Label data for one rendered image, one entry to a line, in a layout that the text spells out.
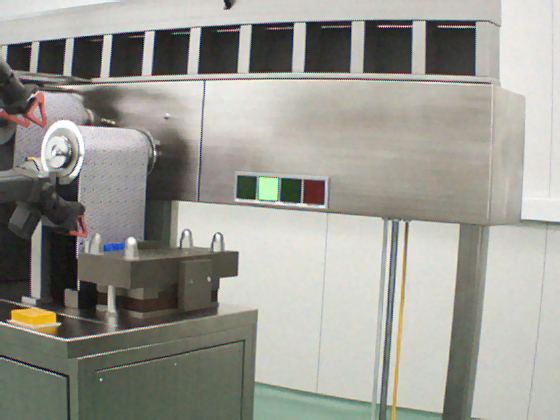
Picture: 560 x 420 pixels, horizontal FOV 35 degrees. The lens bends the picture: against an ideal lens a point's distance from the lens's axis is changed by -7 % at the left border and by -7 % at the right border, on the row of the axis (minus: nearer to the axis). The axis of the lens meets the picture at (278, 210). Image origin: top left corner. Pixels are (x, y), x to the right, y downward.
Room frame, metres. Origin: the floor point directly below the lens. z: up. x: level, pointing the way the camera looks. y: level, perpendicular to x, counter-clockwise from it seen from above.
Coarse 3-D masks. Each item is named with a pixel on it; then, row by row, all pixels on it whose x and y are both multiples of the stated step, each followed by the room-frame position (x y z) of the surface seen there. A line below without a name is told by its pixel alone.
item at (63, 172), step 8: (64, 128) 2.09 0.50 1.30; (72, 136) 2.08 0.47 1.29; (72, 144) 2.07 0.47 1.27; (72, 152) 2.07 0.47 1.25; (72, 160) 2.07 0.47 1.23; (48, 168) 2.11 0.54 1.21; (64, 168) 2.09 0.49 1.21; (72, 168) 2.07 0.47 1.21; (56, 176) 2.10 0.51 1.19; (64, 176) 2.09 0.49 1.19
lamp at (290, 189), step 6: (282, 180) 2.16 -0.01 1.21; (288, 180) 2.15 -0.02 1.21; (294, 180) 2.15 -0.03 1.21; (282, 186) 2.16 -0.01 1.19; (288, 186) 2.15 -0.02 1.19; (294, 186) 2.14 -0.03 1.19; (300, 186) 2.14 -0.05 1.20; (282, 192) 2.16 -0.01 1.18; (288, 192) 2.15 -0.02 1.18; (294, 192) 2.14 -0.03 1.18; (300, 192) 2.14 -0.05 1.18; (282, 198) 2.16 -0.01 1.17; (288, 198) 2.15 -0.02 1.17; (294, 198) 2.14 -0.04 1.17; (300, 198) 2.14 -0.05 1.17
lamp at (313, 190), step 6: (306, 180) 2.13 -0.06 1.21; (306, 186) 2.13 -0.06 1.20; (312, 186) 2.12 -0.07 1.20; (318, 186) 2.11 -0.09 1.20; (306, 192) 2.13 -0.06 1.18; (312, 192) 2.12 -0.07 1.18; (318, 192) 2.11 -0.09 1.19; (306, 198) 2.13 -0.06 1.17; (312, 198) 2.12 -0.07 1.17; (318, 198) 2.11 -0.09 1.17
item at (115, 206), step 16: (80, 192) 2.07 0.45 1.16; (96, 192) 2.12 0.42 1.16; (112, 192) 2.17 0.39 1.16; (128, 192) 2.21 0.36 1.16; (144, 192) 2.27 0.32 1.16; (96, 208) 2.12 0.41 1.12; (112, 208) 2.17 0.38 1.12; (128, 208) 2.22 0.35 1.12; (144, 208) 2.27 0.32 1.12; (96, 224) 2.12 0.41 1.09; (112, 224) 2.17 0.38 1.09; (128, 224) 2.22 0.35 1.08; (80, 240) 2.08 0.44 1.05; (112, 240) 2.17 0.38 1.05
